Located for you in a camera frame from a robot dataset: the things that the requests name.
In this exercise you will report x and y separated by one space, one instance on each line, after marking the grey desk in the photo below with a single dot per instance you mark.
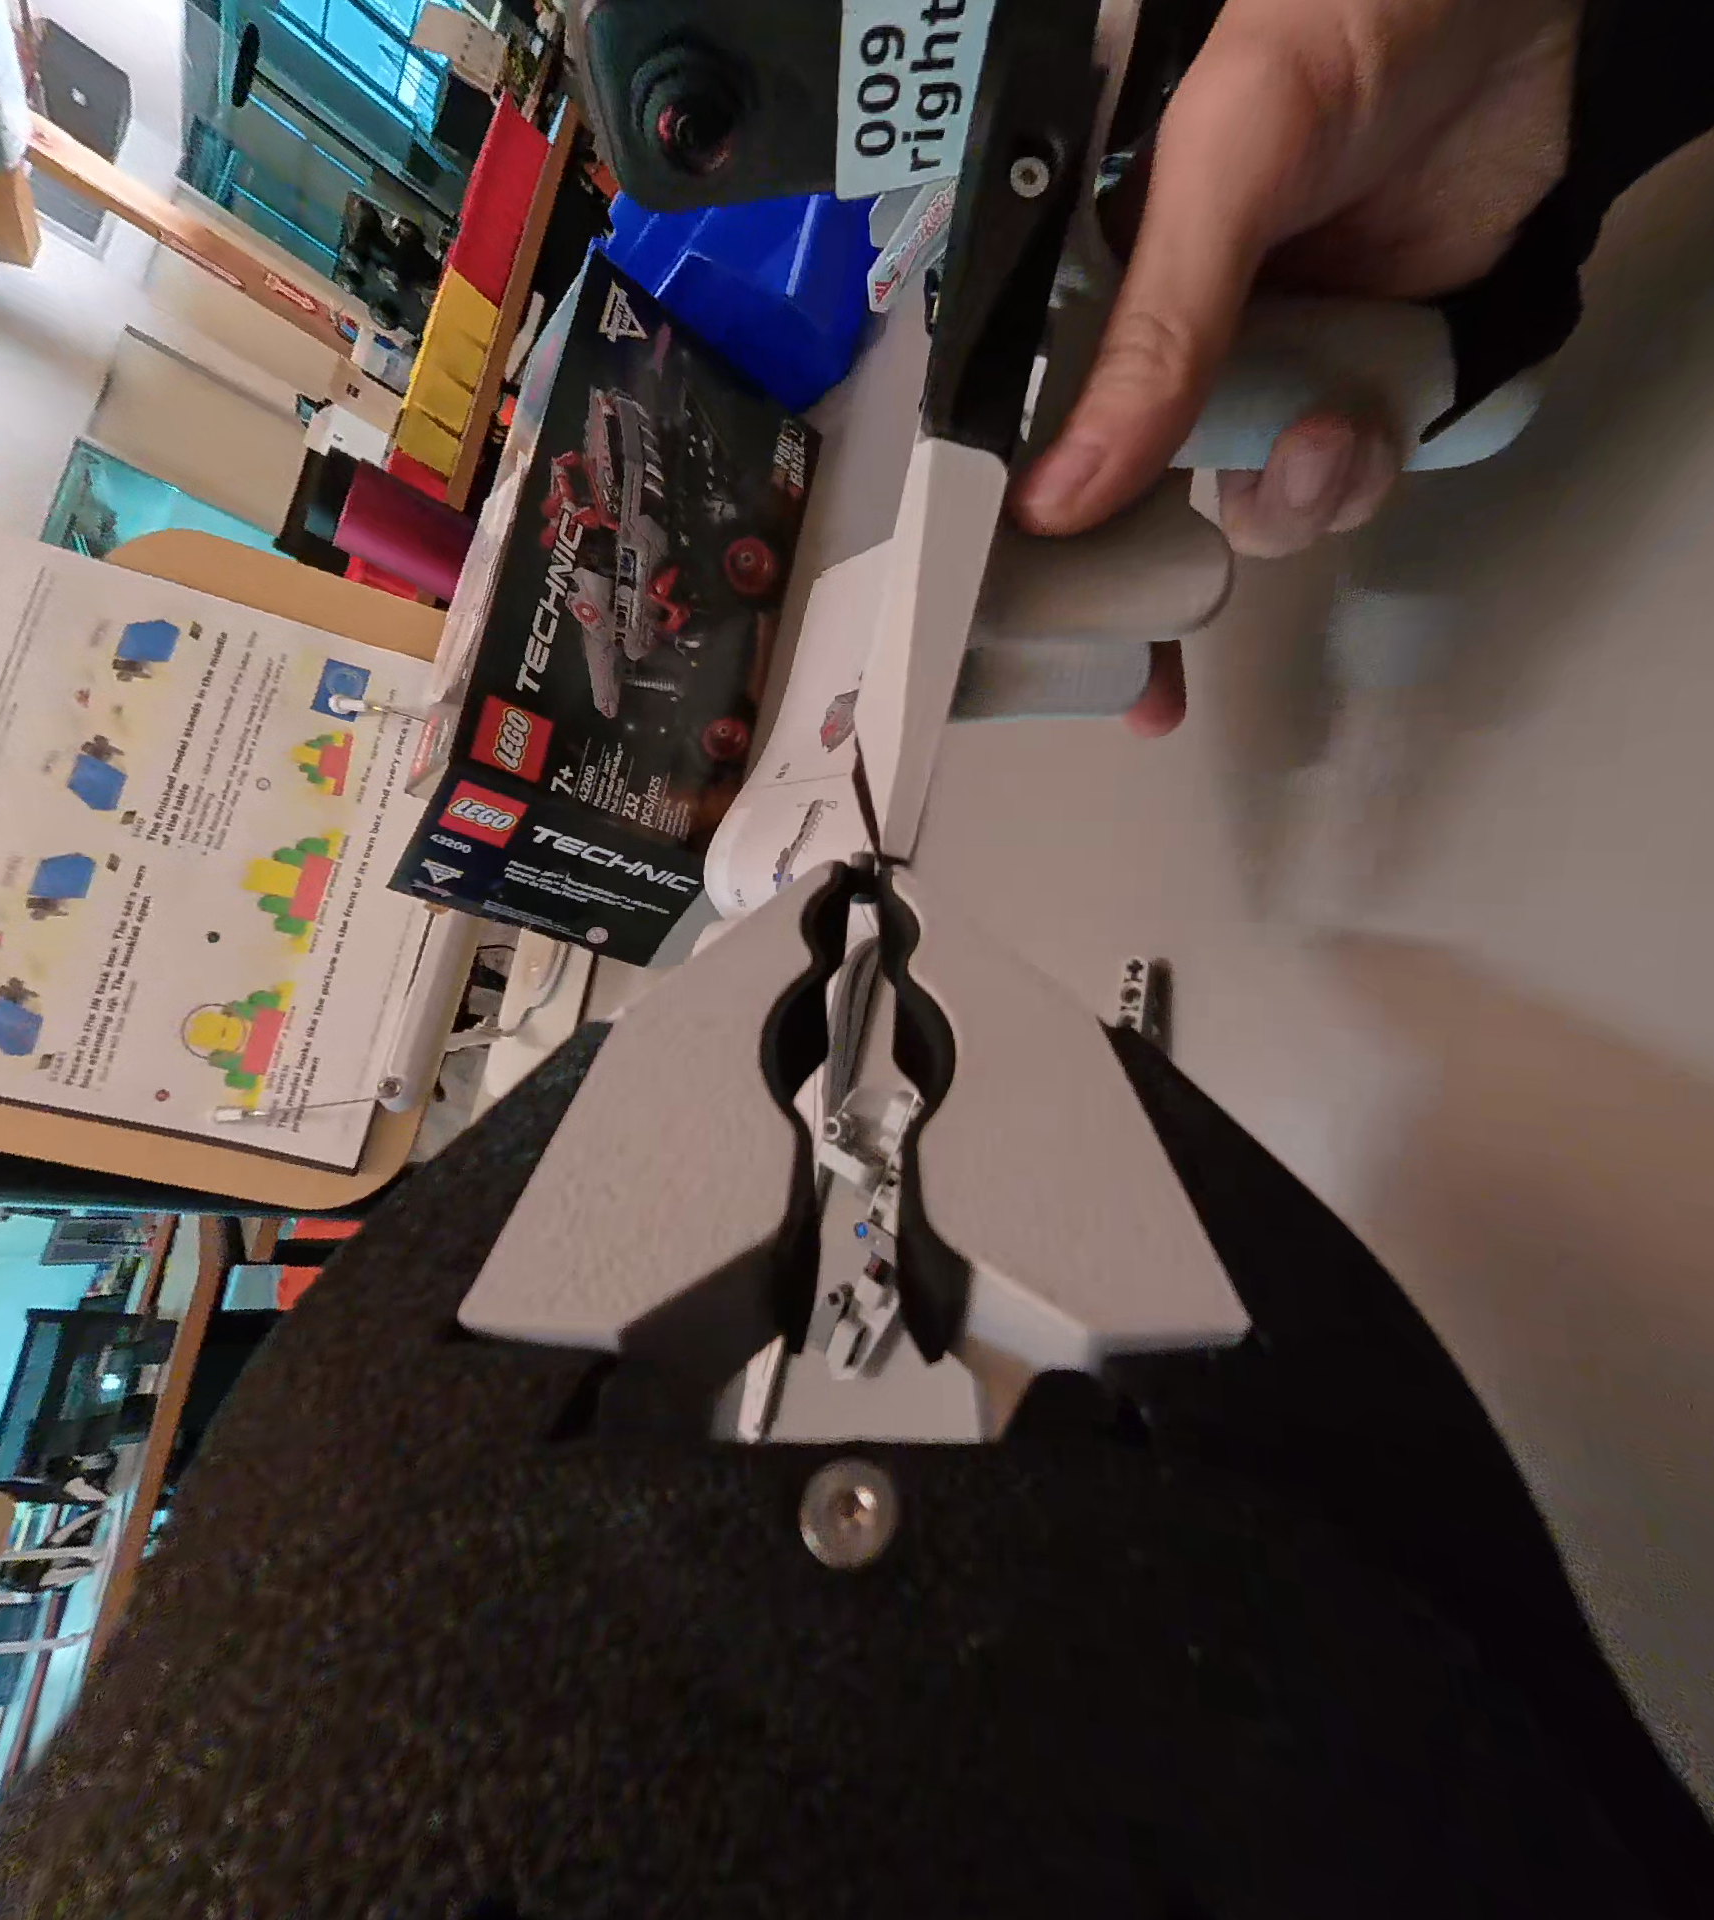
1473 901

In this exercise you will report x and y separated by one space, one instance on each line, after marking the maroon tumbler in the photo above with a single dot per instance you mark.
393 525

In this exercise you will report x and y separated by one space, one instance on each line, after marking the illustrated instruction sheet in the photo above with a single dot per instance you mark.
123 901

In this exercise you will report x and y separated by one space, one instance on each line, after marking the white instruction booklet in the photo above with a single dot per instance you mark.
797 751

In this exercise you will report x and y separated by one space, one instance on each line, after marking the person's right hand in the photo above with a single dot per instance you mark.
1323 151

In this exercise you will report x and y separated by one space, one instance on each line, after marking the small grey toy brick assembly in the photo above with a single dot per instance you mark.
856 1154

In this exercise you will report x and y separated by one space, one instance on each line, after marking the black holed toy beam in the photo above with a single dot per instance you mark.
1138 991

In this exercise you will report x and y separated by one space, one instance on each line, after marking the black toy set box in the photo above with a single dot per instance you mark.
603 601

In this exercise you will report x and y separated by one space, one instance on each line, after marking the blue storage bin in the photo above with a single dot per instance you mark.
753 285

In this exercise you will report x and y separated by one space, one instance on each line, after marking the yellow storage bin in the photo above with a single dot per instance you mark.
445 361

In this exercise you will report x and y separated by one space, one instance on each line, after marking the red storage bin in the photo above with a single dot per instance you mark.
513 195

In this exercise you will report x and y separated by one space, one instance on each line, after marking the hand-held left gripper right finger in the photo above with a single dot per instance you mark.
1083 1200

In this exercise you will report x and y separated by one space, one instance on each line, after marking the person's right forearm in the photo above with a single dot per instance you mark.
1666 151

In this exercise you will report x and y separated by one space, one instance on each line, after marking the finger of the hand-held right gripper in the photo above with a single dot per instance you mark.
941 630

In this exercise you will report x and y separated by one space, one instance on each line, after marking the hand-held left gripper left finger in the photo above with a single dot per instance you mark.
646 1171

